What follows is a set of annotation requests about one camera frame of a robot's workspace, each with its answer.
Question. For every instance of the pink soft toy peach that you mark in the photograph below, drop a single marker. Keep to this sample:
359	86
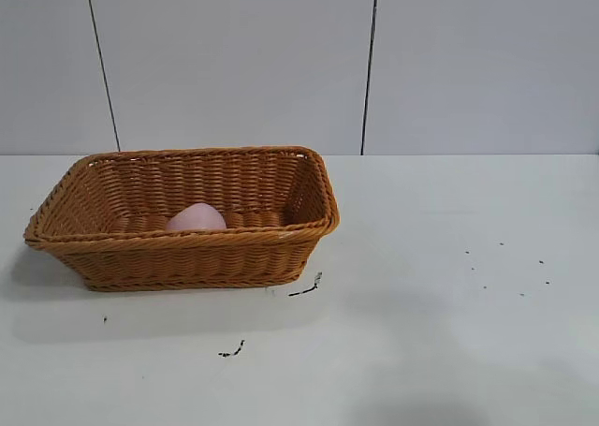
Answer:
196	218

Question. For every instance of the brown woven wicker basket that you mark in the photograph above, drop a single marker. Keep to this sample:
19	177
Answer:
187	257

